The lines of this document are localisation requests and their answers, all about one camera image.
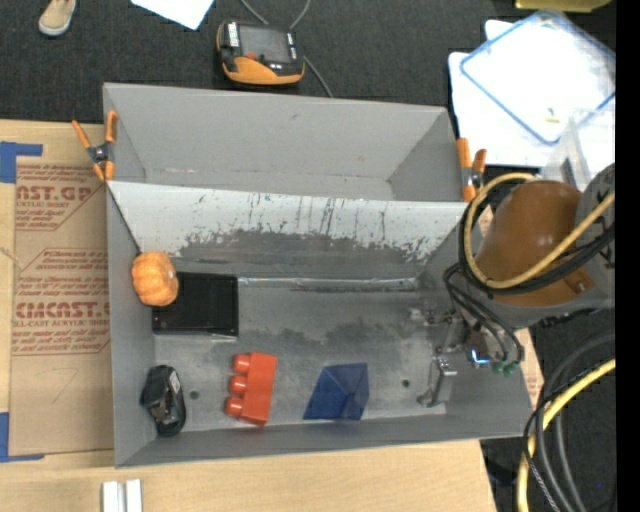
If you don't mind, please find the blue triangular prism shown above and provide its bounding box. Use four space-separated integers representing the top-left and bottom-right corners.
301 361 371 422

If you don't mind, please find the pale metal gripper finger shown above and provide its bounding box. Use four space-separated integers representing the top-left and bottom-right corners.
407 307 454 329
416 355 459 408

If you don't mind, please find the person's foot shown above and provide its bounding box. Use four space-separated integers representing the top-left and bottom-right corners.
37 0 78 38

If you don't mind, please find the orange toy building block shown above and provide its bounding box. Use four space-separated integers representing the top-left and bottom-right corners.
223 351 279 427

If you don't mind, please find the black flat box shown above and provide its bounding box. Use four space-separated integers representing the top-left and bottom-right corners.
151 271 240 337

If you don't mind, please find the black small tool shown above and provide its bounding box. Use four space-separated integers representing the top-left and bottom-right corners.
139 364 188 438

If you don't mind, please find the orange toy pumpkin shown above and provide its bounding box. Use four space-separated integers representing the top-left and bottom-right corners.
130 250 180 307

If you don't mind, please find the brown cardboard board, red print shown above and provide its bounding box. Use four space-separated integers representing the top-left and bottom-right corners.
0 118 116 464

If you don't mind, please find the grey metal bin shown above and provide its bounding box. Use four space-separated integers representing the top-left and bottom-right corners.
102 82 534 469

